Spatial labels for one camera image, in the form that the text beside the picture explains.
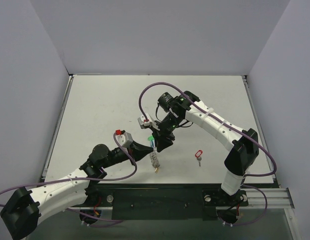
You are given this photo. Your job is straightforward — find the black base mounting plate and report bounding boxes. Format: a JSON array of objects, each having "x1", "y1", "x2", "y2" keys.
[{"x1": 80, "y1": 183, "x2": 249, "y2": 221}]

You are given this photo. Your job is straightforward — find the red tag key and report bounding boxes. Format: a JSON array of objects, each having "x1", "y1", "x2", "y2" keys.
[{"x1": 194, "y1": 149, "x2": 203, "y2": 167}]

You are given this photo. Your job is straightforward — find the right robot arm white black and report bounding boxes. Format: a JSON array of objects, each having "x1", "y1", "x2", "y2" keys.
[{"x1": 151, "y1": 91, "x2": 259, "y2": 205}]

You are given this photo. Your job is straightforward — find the large keyring blue handle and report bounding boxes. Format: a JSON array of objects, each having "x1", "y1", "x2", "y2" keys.
[{"x1": 149, "y1": 139, "x2": 160, "y2": 173}]

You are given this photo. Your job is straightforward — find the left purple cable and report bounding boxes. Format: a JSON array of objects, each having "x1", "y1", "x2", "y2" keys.
[{"x1": 0, "y1": 133, "x2": 138, "y2": 228}]

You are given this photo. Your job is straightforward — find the aluminium rail frame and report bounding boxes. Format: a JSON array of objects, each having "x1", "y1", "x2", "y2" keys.
[{"x1": 28, "y1": 74, "x2": 292, "y2": 240}]

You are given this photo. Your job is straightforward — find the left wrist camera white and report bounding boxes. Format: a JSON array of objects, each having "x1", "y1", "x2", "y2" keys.
[{"x1": 113, "y1": 129, "x2": 134, "y2": 148}]

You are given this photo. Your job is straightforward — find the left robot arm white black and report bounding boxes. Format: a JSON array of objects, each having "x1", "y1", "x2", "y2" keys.
[{"x1": 0, "y1": 141, "x2": 153, "y2": 240}]

